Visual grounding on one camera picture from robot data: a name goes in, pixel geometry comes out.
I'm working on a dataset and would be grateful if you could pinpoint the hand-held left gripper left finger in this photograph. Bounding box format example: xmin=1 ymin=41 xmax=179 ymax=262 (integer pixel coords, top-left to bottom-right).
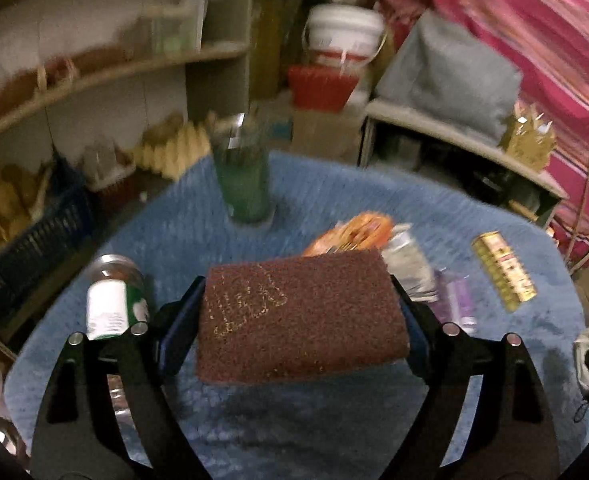
xmin=29 ymin=275 xmax=212 ymax=480

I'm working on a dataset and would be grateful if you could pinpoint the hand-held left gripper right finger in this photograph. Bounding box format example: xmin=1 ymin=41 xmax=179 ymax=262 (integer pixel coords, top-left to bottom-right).
xmin=374 ymin=272 xmax=560 ymax=480

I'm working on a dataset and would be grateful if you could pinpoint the brown scouring pad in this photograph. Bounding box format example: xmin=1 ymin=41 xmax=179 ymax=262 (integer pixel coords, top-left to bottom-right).
xmin=195 ymin=249 xmax=411 ymax=386

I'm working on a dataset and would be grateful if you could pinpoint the silver wrapper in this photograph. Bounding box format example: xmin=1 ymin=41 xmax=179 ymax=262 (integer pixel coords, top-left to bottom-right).
xmin=381 ymin=225 xmax=440 ymax=303

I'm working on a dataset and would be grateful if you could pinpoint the labelled glass jar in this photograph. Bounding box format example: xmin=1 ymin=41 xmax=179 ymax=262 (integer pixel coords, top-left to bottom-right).
xmin=85 ymin=255 xmax=150 ymax=341

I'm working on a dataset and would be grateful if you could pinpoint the gold striped packet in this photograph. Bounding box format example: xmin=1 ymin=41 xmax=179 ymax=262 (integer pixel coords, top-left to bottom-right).
xmin=471 ymin=231 xmax=537 ymax=313

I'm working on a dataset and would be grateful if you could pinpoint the orange snack wrapper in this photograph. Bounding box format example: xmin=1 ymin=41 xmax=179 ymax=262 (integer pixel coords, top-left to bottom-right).
xmin=301 ymin=211 xmax=395 ymax=257

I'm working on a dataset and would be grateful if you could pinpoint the wooden stick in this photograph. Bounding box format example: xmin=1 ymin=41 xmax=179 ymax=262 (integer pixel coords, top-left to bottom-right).
xmin=567 ymin=155 xmax=589 ymax=266

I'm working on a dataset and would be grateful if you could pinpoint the blue fluffy mat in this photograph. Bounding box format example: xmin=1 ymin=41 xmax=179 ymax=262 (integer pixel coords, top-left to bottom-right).
xmin=4 ymin=150 xmax=589 ymax=480

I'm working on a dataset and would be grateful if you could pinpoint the green plastic cup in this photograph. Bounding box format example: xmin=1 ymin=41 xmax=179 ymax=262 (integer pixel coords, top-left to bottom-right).
xmin=209 ymin=115 xmax=275 ymax=226

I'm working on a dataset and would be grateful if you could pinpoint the dark blue plastic crate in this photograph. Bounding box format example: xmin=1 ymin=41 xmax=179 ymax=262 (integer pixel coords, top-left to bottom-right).
xmin=0 ymin=160 xmax=95 ymax=301

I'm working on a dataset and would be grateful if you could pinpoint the yellow egg carton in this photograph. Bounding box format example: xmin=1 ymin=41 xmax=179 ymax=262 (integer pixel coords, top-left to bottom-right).
xmin=134 ymin=115 xmax=212 ymax=181

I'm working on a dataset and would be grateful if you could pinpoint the grey low cabinet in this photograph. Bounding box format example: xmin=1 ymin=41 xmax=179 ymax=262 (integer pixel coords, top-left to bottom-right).
xmin=359 ymin=100 xmax=570 ymax=226

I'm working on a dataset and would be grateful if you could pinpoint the cardboard box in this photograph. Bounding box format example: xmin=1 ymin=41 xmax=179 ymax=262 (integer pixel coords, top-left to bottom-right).
xmin=292 ymin=105 xmax=360 ymax=158

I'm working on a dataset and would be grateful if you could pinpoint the grey cushion bag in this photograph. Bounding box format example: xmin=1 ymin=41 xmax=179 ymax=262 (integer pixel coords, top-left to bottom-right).
xmin=374 ymin=10 xmax=523 ymax=143

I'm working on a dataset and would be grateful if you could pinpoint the red plastic container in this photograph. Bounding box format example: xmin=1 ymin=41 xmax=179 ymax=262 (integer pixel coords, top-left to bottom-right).
xmin=287 ymin=64 xmax=357 ymax=113

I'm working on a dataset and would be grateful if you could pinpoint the wooden shelf unit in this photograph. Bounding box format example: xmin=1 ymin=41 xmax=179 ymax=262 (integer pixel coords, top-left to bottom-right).
xmin=0 ymin=0 xmax=255 ymax=171

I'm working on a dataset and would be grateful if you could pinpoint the clear plastic container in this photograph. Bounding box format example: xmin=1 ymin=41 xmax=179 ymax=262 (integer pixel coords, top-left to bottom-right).
xmin=149 ymin=5 xmax=200 ymax=56

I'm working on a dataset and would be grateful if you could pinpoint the yellow oil bottle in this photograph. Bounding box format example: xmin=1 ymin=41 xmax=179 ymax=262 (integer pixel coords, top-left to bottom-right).
xmin=252 ymin=0 xmax=300 ymax=101

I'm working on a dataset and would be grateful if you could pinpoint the white plastic bucket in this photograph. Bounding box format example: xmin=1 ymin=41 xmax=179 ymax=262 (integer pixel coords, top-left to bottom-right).
xmin=304 ymin=4 xmax=387 ymax=66

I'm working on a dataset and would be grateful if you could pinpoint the pink striped cloth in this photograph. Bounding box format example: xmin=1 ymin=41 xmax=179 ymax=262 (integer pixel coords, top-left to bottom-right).
xmin=364 ymin=0 xmax=589 ymax=261

